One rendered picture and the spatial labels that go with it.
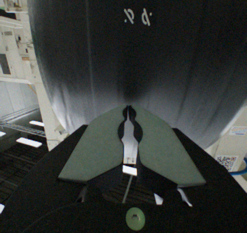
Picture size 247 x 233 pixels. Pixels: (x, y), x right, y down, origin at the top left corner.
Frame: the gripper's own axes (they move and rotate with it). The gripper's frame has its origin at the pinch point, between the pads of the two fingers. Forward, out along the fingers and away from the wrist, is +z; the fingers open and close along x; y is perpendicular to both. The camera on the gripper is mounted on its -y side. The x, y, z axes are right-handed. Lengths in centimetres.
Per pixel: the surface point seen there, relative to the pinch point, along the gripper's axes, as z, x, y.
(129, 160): 42, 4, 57
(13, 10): 65, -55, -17
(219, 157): 18.7, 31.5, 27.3
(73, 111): 2.5, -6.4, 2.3
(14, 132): 795, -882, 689
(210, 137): 3.1, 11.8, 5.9
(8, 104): 840, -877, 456
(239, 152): 19.0, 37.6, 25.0
